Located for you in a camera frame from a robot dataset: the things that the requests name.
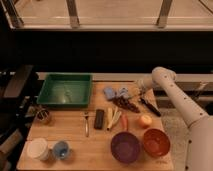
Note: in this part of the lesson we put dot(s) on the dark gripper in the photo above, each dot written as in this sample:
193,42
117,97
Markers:
142,89

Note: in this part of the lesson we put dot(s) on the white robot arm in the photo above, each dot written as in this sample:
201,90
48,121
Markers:
199,122

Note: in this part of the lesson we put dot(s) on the blue towel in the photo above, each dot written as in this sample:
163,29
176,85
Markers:
110,93

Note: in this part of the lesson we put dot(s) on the green plastic tray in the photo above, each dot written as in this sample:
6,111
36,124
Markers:
66,90

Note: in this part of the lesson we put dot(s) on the orange apple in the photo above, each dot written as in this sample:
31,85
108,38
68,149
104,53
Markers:
144,121

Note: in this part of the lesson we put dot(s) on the orange carrot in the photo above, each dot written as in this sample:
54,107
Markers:
124,122

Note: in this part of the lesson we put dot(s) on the pale corn cob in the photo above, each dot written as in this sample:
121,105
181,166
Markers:
113,116

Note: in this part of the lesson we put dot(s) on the black rectangular block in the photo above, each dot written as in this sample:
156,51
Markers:
99,119

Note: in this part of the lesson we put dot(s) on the red bowl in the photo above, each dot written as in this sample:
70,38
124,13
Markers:
156,143

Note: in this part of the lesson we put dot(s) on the purple bowl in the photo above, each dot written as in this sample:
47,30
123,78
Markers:
125,147

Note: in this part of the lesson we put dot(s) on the metal fork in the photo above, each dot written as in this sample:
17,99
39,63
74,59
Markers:
86,115

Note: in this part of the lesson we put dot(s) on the blue cup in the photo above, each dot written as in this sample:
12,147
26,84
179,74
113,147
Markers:
61,150

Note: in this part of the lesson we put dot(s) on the white cup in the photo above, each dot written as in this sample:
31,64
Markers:
38,149

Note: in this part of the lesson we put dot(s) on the black handled knife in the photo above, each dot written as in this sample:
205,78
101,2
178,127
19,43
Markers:
150,107

